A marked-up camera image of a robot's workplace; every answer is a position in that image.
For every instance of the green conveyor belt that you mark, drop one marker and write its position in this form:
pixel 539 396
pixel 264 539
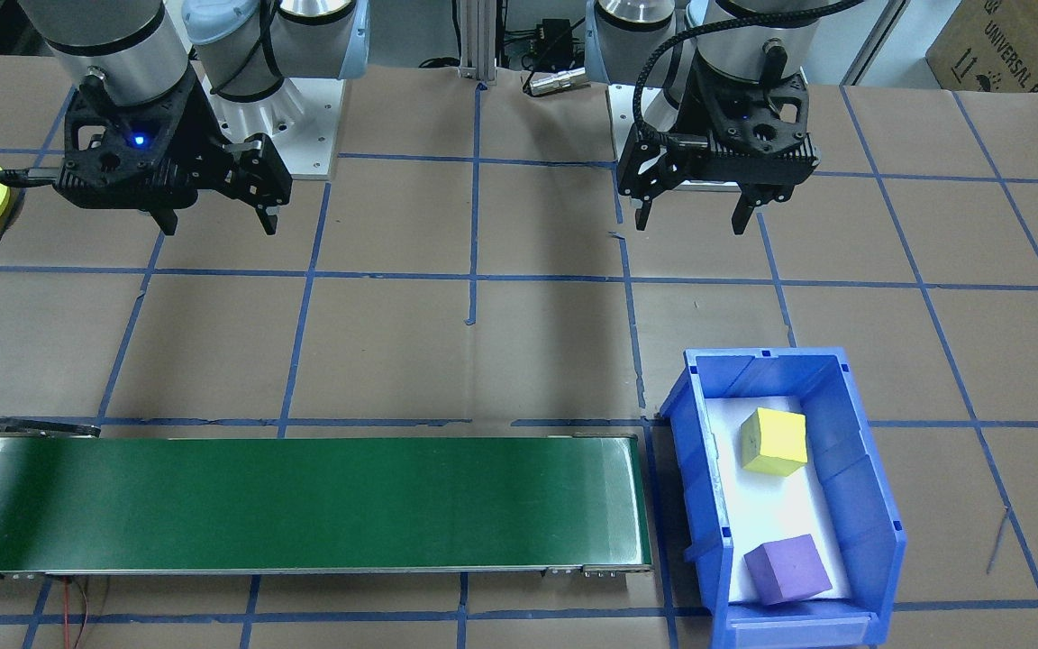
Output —
pixel 303 505

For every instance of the yellow foam block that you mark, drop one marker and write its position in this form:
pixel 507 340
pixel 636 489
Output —
pixel 776 442

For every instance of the white foam pad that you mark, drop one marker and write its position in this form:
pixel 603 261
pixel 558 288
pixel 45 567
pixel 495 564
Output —
pixel 780 509

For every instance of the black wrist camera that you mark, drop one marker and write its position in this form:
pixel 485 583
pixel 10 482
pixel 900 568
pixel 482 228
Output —
pixel 86 189
pixel 789 167

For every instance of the black power adapter box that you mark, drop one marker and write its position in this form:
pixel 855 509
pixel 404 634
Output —
pixel 553 36

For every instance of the silver cylindrical connector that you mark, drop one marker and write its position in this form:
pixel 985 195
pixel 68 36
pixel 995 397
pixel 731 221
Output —
pixel 559 81

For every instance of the blue plastic bin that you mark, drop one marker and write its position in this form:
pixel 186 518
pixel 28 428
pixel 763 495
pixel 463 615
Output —
pixel 861 505

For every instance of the purple foam block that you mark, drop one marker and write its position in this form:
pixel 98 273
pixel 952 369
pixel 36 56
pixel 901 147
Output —
pixel 789 570

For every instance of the brown cardboard box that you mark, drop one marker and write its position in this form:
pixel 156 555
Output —
pixel 1015 45

